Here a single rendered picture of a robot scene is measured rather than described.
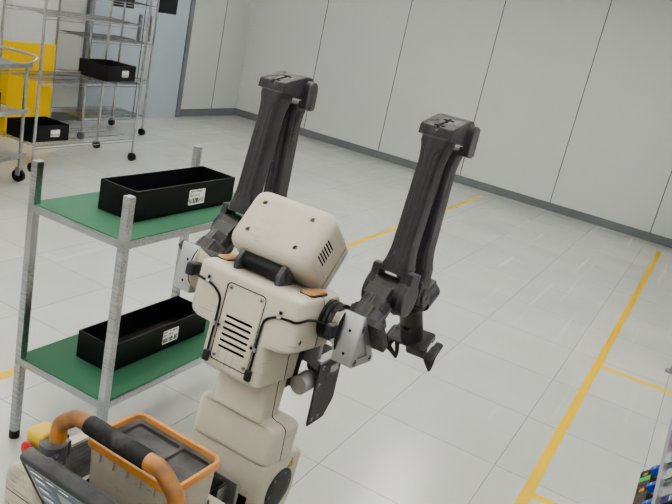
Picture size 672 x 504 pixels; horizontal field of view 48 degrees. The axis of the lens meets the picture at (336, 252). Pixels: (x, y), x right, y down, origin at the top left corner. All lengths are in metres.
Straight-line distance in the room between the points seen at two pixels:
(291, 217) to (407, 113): 8.56
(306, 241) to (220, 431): 0.50
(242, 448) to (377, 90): 8.79
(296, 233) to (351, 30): 9.00
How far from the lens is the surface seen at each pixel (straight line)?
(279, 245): 1.56
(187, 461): 1.56
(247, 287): 1.57
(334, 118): 10.59
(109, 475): 1.56
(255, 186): 1.81
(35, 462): 1.46
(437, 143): 1.60
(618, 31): 9.45
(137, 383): 2.91
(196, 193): 2.94
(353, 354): 1.53
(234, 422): 1.75
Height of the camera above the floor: 1.79
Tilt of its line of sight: 18 degrees down
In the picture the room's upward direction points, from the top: 12 degrees clockwise
